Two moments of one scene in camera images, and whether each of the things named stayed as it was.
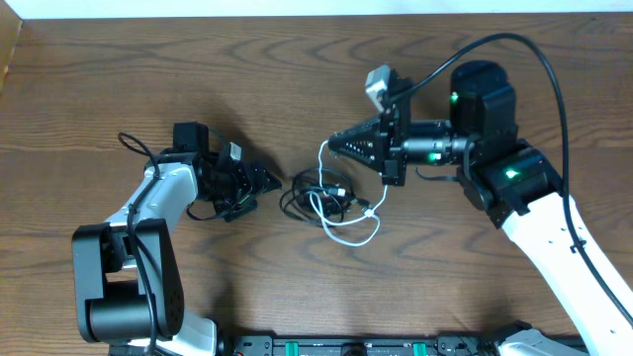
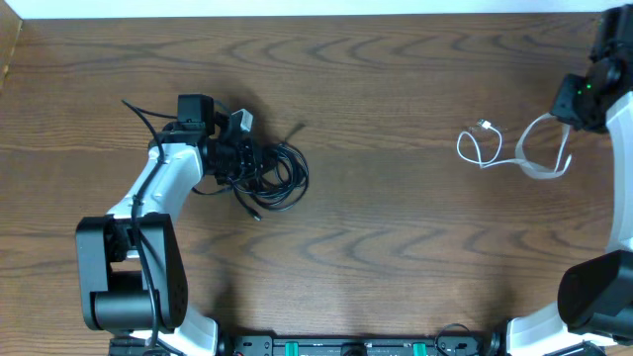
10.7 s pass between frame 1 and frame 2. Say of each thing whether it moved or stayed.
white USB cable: moved
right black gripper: moved
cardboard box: stayed
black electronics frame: stayed
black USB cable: moved
